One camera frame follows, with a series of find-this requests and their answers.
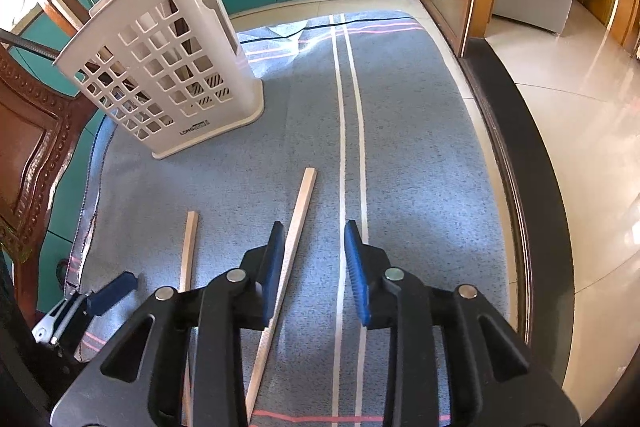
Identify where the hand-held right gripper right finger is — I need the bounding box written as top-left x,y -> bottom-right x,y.
344,219 -> 581,427

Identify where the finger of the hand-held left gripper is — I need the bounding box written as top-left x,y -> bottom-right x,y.
87,271 -> 139,317

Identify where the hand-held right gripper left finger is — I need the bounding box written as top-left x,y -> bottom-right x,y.
50,221 -> 287,427

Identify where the cream patterned chopstick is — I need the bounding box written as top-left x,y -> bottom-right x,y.
245,167 -> 318,424

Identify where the blue striped tablecloth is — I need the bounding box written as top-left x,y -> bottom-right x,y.
65,9 -> 516,427

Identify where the carved wooden chair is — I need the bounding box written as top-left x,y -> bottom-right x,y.
0,0 -> 103,268

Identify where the round black-rimmed table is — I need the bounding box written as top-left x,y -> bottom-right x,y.
457,37 -> 576,388

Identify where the thin black cable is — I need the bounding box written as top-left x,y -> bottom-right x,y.
237,19 -> 417,44

